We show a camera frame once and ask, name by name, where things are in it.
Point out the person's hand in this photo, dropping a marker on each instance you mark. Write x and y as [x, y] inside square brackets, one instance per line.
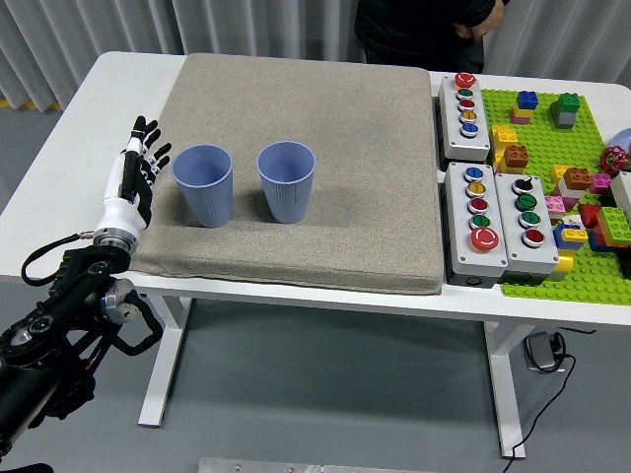
[475, 30]

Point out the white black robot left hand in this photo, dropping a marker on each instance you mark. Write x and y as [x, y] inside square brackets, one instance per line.
[120, 214]

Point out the blue ribbed plastic cup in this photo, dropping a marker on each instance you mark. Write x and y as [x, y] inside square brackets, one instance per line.
[288, 192]
[207, 197]

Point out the person's forearm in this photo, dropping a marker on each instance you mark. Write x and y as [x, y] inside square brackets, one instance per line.
[478, 10]

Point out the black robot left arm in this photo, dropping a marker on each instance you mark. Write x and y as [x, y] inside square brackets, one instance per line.
[74, 286]

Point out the person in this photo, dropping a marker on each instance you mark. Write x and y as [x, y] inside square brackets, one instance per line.
[404, 29]

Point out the blue toy brick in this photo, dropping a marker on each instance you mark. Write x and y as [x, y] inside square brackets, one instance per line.
[596, 242]
[559, 241]
[527, 100]

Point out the yellow toy brick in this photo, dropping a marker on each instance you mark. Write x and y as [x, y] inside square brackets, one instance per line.
[558, 175]
[522, 113]
[562, 266]
[503, 137]
[574, 235]
[499, 160]

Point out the pink toy brick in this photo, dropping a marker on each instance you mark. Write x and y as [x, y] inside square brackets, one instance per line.
[554, 203]
[518, 119]

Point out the grey five-button control box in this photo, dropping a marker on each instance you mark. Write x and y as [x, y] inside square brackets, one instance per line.
[456, 143]

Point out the green toy brick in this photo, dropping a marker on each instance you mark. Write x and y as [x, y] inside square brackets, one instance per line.
[567, 103]
[615, 226]

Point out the grey toy brick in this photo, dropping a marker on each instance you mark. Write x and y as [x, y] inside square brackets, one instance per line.
[567, 120]

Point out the orange toy brick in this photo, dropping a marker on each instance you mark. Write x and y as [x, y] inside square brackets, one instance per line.
[516, 157]
[578, 180]

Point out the green studded baseplate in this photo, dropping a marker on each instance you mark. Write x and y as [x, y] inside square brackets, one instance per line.
[542, 148]

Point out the white table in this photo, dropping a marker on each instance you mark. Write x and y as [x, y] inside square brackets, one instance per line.
[123, 79]

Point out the pale blue plate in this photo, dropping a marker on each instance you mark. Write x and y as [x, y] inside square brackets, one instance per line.
[623, 140]

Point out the white toy brick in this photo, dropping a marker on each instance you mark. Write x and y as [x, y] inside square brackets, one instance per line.
[567, 193]

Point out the red valve handwheel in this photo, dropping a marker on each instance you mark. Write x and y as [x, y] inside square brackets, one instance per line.
[613, 160]

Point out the white pleated curtain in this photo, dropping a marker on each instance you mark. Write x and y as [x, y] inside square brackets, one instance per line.
[148, 24]

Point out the grey-brown fabric mat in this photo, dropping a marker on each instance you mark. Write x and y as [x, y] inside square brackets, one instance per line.
[345, 172]

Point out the magenta toy brick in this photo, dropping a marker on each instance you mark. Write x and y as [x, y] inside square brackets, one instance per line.
[600, 183]

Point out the red toy brick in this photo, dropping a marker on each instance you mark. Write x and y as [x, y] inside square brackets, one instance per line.
[589, 215]

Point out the white box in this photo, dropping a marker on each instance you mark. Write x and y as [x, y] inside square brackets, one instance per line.
[623, 192]

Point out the grey box with emergency stop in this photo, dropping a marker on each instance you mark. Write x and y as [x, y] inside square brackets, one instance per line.
[466, 261]

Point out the grey power adapter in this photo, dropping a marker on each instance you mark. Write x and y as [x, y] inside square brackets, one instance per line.
[539, 350]

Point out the grey box with selector switch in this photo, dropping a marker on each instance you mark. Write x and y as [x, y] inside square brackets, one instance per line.
[535, 256]

